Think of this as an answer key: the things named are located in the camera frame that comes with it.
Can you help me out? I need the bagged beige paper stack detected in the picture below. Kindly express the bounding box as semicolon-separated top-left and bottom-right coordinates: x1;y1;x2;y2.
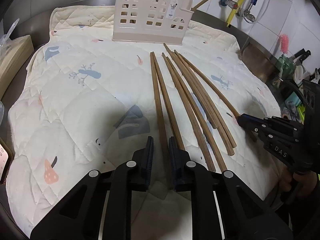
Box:
0;18;34;98

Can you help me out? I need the brown wooden chopstick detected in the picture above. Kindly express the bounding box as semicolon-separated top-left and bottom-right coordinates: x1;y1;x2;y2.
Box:
177;52;258;143
162;53;216;172
150;52;172;189
163;43;219;129
174;50;236;156
174;50;236;148
151;52;185;150
164;56;227;172

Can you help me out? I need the beige plastic utensil holder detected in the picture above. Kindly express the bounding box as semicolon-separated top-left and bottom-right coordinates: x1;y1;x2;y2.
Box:
112;0;193;45

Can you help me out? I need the stainless steel pot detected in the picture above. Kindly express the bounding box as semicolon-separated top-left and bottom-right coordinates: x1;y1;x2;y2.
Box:
242;43;277;83

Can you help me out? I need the green glass jar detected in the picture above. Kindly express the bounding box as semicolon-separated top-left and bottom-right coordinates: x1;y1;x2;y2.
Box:
276;54;295;80

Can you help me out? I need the pink bottle brush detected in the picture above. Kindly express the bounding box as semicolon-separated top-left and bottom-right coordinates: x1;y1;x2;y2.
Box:
279;34;289;55

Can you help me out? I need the person's right hand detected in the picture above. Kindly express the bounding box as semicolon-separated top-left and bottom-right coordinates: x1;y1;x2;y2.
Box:
279;168;318;202

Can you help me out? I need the black-handled kitchen knife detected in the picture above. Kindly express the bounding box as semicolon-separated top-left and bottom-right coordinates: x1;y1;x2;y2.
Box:
293;49;311;66

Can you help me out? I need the cream quilted patterned mat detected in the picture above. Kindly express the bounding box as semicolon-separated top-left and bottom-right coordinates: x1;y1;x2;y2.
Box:
6;6;283;239

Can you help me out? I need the metal angle valve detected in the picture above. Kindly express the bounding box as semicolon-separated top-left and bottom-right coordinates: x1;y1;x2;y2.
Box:
241;9;256;24
219;0;239;10

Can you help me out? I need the smartphone with lit screen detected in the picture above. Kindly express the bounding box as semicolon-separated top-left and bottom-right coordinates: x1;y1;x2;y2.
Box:
0;145;10;184

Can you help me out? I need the yellow corrugated gas hose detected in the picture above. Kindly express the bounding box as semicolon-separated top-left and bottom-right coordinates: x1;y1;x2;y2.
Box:
226;0;258;27

